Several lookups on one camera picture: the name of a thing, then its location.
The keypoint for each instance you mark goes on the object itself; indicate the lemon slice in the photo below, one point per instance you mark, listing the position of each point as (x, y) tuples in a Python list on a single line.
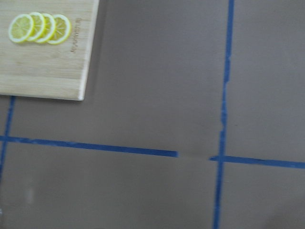
[(38, 27), (49, 29), (62, 30), (20, 28)]

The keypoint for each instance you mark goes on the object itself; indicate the bamboo cutting board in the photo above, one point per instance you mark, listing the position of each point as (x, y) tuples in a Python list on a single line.
[(45, 70)]

